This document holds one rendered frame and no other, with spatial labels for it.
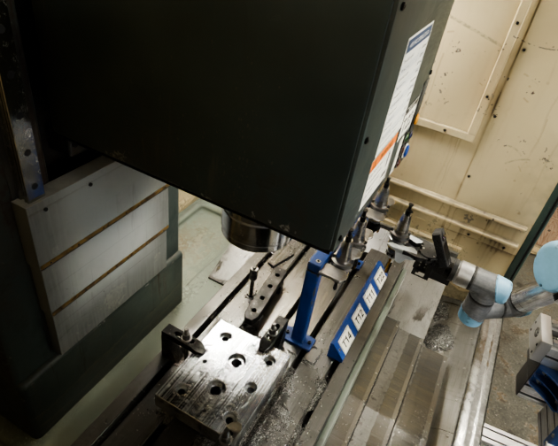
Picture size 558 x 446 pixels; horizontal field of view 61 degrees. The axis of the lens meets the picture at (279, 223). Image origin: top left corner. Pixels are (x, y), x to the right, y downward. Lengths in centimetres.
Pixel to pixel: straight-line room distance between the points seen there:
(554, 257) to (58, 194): 111
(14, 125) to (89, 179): 24
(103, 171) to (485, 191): 136
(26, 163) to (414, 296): 147
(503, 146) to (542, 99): 20
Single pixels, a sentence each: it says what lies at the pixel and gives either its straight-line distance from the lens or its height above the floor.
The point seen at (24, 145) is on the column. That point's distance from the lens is 107.
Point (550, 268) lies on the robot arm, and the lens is 123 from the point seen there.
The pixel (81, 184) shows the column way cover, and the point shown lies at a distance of 120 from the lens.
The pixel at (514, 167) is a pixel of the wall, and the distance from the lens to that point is 190.
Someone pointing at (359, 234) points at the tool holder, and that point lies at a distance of 136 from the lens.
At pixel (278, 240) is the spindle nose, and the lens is 96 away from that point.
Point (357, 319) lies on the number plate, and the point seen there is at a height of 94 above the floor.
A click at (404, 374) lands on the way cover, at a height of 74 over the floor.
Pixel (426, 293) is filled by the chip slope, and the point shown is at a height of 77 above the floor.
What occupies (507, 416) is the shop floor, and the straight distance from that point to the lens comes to 282.
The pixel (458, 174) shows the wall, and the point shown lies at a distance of 193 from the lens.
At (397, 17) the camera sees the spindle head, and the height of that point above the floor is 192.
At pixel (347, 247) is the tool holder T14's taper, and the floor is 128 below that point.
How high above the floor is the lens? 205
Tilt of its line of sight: 37 degrees down
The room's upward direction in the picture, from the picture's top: 9 degrees clockwise
